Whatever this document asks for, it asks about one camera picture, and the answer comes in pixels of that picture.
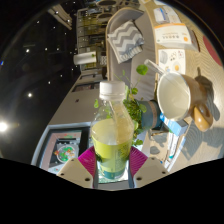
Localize white round column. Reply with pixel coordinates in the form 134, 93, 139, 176
73, 51, 98, 66

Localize ceiling spot lights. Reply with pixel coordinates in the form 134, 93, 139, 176
0, 19, 81, 134

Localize grey white chevron cushion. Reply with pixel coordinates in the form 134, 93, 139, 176
107, 19, 146, 65

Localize brown ceramic mug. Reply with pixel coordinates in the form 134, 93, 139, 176
155, 70, 214, 133

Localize leaflet with food pictures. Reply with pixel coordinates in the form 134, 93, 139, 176
158, 49, 187, 74

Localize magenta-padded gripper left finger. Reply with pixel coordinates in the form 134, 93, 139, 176
56, 145, 99, 190

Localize backlit wooden shelf unit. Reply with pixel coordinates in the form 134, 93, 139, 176
76, 6, 109, 73

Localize small light blue box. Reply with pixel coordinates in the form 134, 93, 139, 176
159, 113, 189, 136

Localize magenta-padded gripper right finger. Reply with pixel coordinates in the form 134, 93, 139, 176
127, 145, 170, 189

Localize white box with orange print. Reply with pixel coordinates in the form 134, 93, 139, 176
153, 22, 200, 51

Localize brown card with grey shapes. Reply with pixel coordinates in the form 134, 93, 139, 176
146, 131, 169, 158

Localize grey curved sofa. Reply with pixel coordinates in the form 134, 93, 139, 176
104, 7, 158, 101

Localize window with festive stickers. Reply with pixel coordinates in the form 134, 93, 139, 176
31, 124, 93, 174

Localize clear green-label drink bottle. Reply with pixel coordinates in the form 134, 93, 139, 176
90, 79, 136, 184

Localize clear vase with leaf sprig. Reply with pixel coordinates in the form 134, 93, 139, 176
135, 59, 167, 77

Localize green potted plant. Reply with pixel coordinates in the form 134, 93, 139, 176
93, 74, 165, 148

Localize white packet with blue stripe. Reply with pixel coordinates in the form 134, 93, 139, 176
153, 7, 174, 25

